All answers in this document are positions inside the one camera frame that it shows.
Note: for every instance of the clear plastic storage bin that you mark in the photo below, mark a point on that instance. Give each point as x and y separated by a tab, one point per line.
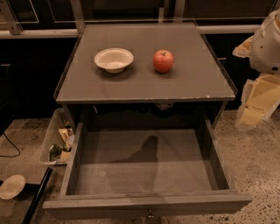
58	141

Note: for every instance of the grey cabinet with top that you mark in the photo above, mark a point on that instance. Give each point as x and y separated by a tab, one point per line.
196	75

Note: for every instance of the open grey drawer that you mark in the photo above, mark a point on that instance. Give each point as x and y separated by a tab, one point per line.
145	173

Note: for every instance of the black bar on floor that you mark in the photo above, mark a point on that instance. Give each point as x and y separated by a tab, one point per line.
38	194

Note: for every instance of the metal railing frame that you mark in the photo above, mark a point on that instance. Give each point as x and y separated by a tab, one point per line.
70	17

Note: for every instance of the white paper bowl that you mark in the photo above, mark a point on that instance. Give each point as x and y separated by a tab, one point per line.
113	60

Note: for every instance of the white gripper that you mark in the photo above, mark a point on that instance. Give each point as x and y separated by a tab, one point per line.
266	50

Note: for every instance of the white plate on floor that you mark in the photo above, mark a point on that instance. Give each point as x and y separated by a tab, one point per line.
12	187

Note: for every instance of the red apple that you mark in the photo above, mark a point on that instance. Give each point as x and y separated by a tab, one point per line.
163	61

